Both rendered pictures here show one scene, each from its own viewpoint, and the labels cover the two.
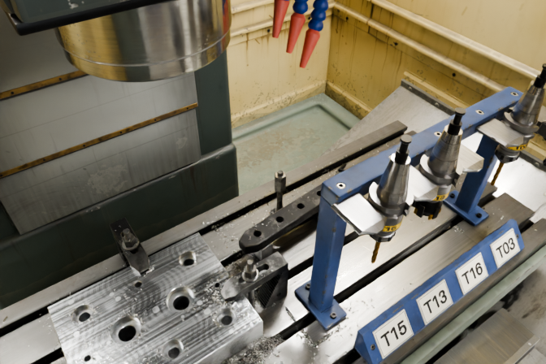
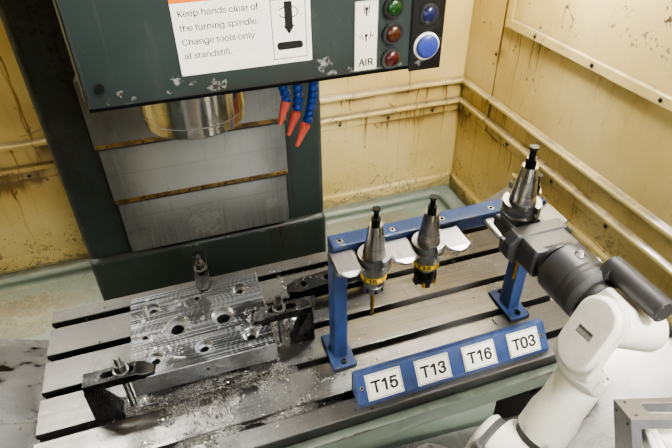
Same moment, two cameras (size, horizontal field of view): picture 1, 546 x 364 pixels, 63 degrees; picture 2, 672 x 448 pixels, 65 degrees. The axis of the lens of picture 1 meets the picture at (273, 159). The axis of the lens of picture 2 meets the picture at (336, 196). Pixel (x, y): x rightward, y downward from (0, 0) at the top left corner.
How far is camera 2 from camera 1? 0.46 m
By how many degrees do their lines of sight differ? 15
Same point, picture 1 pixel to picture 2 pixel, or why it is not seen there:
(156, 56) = (182, 126)
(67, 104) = (181, 155)
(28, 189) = (143, 216)
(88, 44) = (150, 116)
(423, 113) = not seen: hidden behind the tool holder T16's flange
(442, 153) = (423, 229)
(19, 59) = not seen: hidden behind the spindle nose
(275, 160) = not seen: hidden behind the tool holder
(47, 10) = (99, 105)
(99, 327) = (159, 320)
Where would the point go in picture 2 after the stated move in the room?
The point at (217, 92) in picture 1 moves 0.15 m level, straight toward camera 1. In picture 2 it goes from (309, 164) to (298, 193)
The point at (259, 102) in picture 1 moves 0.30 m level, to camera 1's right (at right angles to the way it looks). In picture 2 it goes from (375, 184) to (450, 196)
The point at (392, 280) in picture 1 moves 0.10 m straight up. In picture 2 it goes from (410, 348) to (413, 318)
